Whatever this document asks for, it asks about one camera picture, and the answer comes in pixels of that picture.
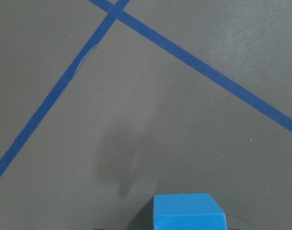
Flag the blue wooden cube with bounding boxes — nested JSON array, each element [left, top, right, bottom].
[[153, 193, 227, 230]]

